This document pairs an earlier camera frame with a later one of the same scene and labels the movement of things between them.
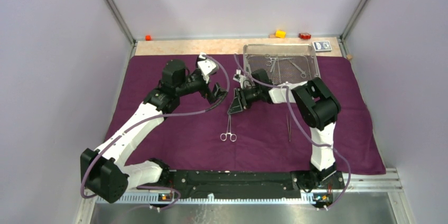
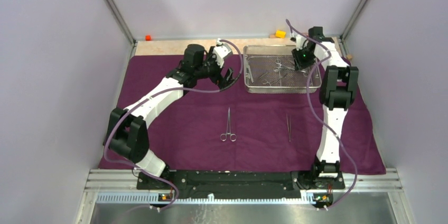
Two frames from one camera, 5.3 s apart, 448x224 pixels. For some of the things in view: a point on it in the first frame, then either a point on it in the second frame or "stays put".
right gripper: (240, 103) -> (299, 65)
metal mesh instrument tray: (286, 62) stays put
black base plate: (242, 183) stays put
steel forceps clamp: (269, 63) -> (282, 66)
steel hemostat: (233, 137) stays put
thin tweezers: (289, 131) stays put
